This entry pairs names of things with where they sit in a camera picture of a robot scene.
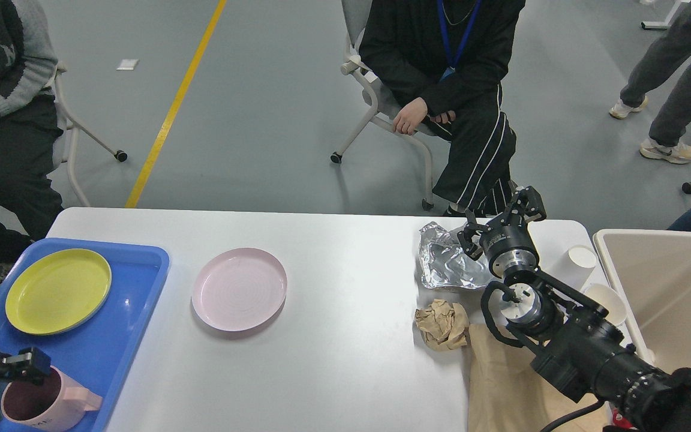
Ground pink mug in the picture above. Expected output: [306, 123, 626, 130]
[0, 366, 103, 431]

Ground white office chair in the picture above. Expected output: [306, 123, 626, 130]
[330, 0, 442, 211]

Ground beige plastic bin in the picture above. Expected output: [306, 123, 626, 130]
[593, 229, 691, 373]

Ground left white chair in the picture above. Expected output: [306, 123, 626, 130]
[47, 61, 127, 207]

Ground yellow plate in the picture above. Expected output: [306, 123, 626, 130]
[5, 248, 112, 336]

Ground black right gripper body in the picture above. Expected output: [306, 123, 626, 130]
[478, 218, 540, 279]

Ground person in black tracksuit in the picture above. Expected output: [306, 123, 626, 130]
[357, 1, 525, 218]

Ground person in grey sweater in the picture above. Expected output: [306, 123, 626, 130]
[0, 1, 63, 266]

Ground crumpled aluminium foil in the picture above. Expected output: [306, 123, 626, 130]
[419, 222, 495, 291]

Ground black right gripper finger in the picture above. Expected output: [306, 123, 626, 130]
[503, 185, 548, 227]
[457, 211, 489, 261]

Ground pink plate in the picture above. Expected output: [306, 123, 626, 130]
[191, 248, 288, 332]

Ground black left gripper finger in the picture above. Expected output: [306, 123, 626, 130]
[2, 347, 52, 386]

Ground white paper cup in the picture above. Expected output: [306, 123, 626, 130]
[583, 283, 627, 326]
[545, 244, 599, 292]

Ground brown paper bag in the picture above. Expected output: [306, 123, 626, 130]
[468, 323, 597, 431]

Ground standing person grey trousers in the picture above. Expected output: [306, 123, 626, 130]
[609, 0, 691, 165]

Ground white paper scrap on floor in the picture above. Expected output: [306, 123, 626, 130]
[116, 58, 139, 71]

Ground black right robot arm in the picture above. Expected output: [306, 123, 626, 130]
[457, 186, 691, 431]

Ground blue plastic tray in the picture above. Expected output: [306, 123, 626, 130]
[0, 238, 170, 431]

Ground crumpled brown paper ball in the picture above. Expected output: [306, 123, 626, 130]
[414, 299, 470, 351]

